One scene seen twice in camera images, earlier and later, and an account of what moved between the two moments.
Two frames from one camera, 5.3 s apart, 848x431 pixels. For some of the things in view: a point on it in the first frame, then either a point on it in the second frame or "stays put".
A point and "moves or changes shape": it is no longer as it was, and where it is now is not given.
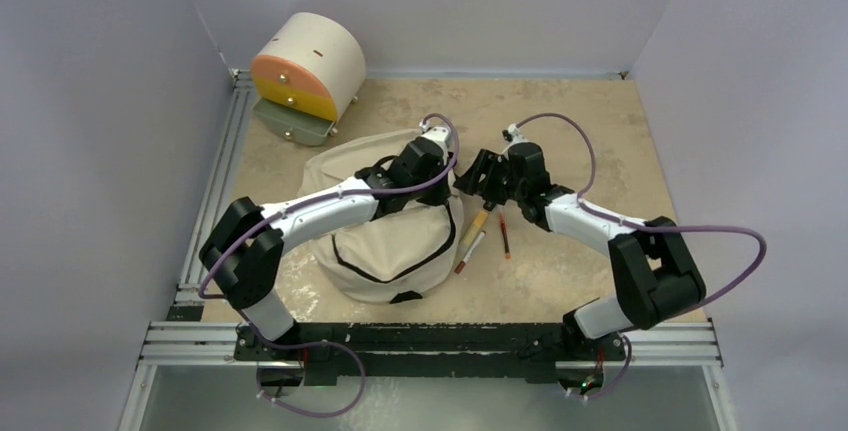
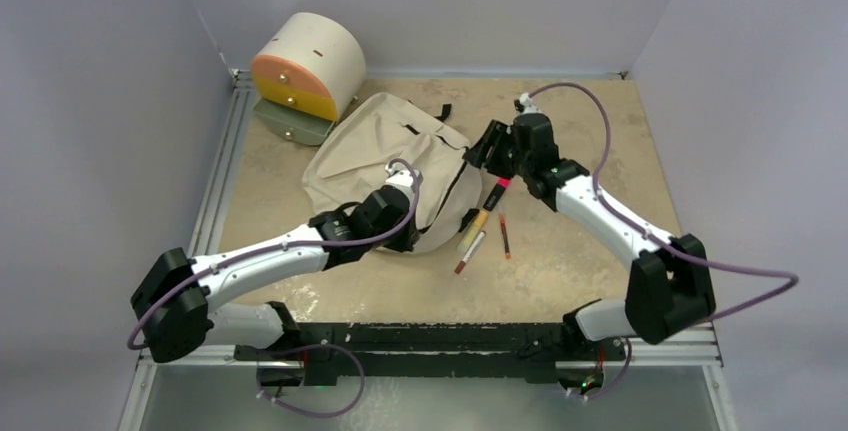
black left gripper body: (432, 194) to (399, 241)
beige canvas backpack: (405, 256) moves or changes shape
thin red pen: (507, 250) stays put
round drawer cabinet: (307, 72) stays put
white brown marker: (460, 266) stays put
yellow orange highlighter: (474, 231) stays put
